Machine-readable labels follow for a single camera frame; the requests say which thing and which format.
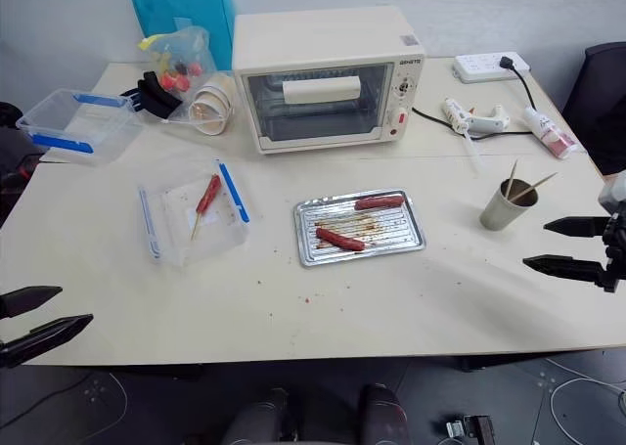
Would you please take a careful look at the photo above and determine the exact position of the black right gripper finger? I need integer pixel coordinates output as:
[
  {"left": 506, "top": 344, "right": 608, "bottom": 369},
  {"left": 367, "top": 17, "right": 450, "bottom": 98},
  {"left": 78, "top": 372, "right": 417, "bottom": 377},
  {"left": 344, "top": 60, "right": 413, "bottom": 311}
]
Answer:
[
  {"left": 522, "top": 254, "right": 608, "bottom": 287},
  {"left": 543, "top": 215, "right": 610, "bottom": 240}
]

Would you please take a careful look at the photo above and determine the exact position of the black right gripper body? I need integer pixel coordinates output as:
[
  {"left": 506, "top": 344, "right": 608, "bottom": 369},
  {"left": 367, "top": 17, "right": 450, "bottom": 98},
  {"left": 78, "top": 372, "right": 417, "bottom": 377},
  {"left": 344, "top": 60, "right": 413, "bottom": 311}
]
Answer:
[{"left": 603, "top": 212, "right": 626, "bottom": 294}]

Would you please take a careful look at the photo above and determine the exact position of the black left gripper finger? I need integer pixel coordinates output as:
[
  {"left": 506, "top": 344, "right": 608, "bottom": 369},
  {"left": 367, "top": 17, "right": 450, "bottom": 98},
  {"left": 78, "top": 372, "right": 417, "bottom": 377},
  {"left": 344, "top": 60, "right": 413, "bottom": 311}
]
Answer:
[
  {"left": 0, "top": 286, "right": 64, "bottom": 321},
  {"left": 0, "top": 313, "right": 95, "bottom": 370}
]

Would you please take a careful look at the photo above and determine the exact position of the thin wooden stick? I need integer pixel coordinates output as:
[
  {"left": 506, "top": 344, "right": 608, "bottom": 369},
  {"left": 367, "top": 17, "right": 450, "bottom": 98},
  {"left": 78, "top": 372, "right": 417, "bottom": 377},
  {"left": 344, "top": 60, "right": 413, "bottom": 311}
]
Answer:
[
  {"left": 509, "top": 171, "right": 559, "bottom": 204},
  {"left": 505, "top": 158, "right": 520, "bottom": 200}
]

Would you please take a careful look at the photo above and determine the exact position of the sausage on wooden skewer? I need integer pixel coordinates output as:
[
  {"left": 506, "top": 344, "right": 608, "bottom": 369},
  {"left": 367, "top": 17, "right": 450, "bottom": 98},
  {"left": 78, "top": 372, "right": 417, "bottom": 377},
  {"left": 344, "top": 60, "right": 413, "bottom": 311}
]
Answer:
[{"left": 190, "top": 173, "right": 223, "bottom": 242}]

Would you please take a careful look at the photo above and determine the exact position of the steel cup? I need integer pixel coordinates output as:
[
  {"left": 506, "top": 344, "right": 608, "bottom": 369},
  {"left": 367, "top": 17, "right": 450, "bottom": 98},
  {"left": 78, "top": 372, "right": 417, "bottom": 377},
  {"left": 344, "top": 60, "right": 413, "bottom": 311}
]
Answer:
[{"left": 478, "top": 177, "right": 540, "bottom": 232}]

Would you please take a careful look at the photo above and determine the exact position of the white bottle with pink label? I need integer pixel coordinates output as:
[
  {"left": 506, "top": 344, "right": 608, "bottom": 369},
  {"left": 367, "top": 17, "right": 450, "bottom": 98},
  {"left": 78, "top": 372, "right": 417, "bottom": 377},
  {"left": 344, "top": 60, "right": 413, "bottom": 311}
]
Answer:
[{"left": 523, "top": 105, "right": 584, "bottom": 160}]

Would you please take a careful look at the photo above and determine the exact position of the black office chair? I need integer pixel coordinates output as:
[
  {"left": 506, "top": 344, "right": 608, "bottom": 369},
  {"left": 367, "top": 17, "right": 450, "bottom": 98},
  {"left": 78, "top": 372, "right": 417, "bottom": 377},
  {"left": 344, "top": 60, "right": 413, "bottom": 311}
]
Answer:
[{"left": 561, "top": 41, "right": 626, "bottom": 177}]

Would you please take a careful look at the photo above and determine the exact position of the clear glue stick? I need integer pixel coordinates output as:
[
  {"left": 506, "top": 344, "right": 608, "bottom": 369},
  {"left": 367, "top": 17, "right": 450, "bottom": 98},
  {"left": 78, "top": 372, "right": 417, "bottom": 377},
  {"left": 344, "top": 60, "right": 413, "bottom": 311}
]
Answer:
[{"left": 461, "top": 128, "right": 483, "bottom": 178}]

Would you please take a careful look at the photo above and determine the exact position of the black chair with red trim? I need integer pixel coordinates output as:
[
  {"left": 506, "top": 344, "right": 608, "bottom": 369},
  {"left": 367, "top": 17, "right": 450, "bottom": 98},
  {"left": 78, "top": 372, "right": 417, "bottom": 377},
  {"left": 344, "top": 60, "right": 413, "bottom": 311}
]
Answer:
[{"left": 0, "top": 101, "right": 46, "bottom": 224}]

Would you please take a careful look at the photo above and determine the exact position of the white glue gun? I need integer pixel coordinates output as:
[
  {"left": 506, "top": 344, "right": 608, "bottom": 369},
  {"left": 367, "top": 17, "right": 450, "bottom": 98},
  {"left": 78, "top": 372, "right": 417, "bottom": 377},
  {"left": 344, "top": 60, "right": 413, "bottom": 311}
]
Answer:
[{"left": 443, "top": 97, "right": 512, "bottom": 135}]

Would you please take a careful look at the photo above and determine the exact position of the clear box with blue clips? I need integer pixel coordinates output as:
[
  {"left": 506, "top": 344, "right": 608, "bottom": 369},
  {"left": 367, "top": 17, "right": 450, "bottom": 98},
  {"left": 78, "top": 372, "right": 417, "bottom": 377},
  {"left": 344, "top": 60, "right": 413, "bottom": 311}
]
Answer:
[
  {"left": 137, "top": 157, "right": 251, "bottom": 269},
  {"left": 15, "top": 88, "right": 145, "bottom": 167}
]

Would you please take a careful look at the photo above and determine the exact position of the silver metal baking tray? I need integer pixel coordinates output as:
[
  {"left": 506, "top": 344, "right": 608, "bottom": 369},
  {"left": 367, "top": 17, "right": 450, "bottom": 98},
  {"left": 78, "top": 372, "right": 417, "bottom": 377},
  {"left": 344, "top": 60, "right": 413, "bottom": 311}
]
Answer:
[{"left": 292, "top": 187, "right": 427, "bottom": 269}]

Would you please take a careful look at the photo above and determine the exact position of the white power strip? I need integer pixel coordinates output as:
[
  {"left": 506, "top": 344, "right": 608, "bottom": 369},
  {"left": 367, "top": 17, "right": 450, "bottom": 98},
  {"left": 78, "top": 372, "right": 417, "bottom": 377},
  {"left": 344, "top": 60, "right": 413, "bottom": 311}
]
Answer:
[{"left": 451, "top": 51, "right": 532, "bottom": 84}]

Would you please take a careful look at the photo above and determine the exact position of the black device on floor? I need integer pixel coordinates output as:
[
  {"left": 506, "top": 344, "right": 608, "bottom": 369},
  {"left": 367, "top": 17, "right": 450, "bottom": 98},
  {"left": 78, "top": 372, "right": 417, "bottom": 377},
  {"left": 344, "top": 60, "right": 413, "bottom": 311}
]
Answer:
[{"left": 446, "top": 414, "right": 496, "bottom": 445}]

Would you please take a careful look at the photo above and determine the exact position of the red grilled sausage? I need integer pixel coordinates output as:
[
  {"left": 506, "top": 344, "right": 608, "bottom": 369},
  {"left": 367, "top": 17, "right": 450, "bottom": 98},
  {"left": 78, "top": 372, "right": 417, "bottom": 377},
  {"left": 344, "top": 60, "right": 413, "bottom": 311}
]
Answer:
[
  {"left": 315, "top": 226, "right": 367, "bottom": 252},
  {"left": 353, "top": 194, "right": 407, "bottom": 211}
]

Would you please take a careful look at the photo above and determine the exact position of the dark rounded shape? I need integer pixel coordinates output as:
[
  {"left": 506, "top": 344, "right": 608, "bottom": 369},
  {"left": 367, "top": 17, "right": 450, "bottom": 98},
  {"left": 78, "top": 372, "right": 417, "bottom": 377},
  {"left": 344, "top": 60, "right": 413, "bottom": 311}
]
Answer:
[
  {"left": 358, "top": 382, "right": 413, "bottom": 445},
  {"left": 221, "top": 387, "right": 300, "bottom": 445}
]

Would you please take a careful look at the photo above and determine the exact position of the black clip tool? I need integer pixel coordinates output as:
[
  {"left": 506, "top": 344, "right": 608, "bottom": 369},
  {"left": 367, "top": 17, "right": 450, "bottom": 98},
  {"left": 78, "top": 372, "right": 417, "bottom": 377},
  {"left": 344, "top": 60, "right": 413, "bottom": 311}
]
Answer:
[{"left": 119, "top": 70, "right": 184, "bottom": 122}]

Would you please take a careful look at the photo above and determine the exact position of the stack of paper cups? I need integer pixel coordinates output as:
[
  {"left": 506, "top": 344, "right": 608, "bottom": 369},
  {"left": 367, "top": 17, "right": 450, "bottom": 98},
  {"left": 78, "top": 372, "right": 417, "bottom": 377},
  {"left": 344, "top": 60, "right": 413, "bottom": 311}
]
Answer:
[{"left": 187, "top": 74, "right": 236, "bottom": 138}]

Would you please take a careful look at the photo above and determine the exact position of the clear bag of colourful toys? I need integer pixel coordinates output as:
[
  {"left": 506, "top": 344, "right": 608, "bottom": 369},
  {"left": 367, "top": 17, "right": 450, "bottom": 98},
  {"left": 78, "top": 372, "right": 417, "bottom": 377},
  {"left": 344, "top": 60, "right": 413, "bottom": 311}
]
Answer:
[{"left": 137, "top": 24, "right": 219, "bottom": 95}]

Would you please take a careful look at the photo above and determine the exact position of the cream toaster oven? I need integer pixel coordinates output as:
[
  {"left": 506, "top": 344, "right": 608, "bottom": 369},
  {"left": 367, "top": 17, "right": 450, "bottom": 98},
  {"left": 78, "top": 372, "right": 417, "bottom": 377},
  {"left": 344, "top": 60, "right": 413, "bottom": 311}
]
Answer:
[{"left": 232, "top": 5, "right": 426, "bottom": 156}]

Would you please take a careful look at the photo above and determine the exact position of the teal fabric bag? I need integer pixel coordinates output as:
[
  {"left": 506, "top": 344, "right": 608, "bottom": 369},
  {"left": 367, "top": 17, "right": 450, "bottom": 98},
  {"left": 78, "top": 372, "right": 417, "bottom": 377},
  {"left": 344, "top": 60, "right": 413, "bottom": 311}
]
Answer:
[{"left": 128, "top": 0, "right": 238, "bottom": 72}]

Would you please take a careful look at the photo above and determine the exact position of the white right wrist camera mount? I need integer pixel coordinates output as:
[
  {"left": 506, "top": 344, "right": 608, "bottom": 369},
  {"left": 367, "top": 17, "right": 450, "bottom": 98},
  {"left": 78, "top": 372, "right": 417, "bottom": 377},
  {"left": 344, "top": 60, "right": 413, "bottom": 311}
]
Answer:
[{"left": 597, "top": 169, "right": 626, "bottom": 216}]

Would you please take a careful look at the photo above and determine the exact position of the white floor cable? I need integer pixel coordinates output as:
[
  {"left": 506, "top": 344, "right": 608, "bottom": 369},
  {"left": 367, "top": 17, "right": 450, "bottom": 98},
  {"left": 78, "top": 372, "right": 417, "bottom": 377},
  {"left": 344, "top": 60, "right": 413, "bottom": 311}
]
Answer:
[{"left": 544, "top": 356, "right": 626, "bottom": 442}]

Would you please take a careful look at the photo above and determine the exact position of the black power cord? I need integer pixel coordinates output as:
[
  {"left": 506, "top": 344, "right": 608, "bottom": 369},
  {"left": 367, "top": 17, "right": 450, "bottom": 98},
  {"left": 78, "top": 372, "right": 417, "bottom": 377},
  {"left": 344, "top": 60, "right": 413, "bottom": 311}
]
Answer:
[{"left": 410, "top": 55, "right": 540, "bottom": 141}]

